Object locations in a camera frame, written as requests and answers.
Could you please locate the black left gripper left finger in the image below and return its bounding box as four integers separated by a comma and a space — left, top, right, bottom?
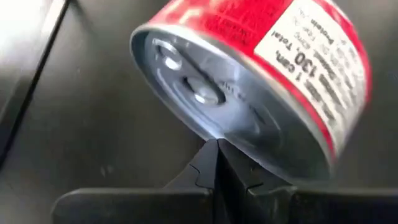
51, 138, 219, 224

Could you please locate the black aluminium table frame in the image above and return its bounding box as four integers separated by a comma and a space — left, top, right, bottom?
0, 0, 71, 169

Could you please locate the red label seafood can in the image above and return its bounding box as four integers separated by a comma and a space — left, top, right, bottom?
129, 0, 373, 187

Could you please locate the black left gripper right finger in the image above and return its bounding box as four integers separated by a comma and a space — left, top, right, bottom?
216, 138, 398, 224

